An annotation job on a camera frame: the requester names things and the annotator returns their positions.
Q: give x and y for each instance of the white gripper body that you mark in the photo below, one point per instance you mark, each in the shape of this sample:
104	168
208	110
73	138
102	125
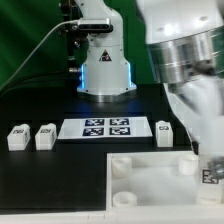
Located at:
199	106

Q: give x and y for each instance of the white square tabletop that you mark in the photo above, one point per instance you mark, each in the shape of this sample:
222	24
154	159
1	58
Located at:
148	179

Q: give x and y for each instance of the grey camera on mount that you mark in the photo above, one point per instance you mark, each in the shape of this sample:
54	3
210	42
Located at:
90	25

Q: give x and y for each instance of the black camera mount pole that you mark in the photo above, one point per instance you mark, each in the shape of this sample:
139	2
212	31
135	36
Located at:
74	38

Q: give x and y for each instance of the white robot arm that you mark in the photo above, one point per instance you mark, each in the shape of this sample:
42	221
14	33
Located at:
185	43

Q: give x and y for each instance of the white marker sheet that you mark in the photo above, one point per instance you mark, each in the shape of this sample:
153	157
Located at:
117	127

